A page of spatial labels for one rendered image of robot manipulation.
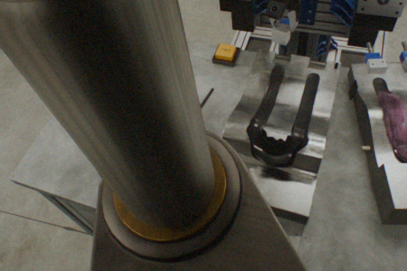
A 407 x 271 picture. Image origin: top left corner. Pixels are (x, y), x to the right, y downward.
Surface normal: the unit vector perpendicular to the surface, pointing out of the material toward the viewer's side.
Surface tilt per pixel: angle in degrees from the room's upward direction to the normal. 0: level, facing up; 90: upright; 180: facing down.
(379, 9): 90
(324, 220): 0
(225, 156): 0
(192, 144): 90
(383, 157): 0
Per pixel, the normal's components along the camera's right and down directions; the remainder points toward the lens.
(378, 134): -0.13, -0.32
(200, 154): 0.88, 0.33
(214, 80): -0.12, -0.57
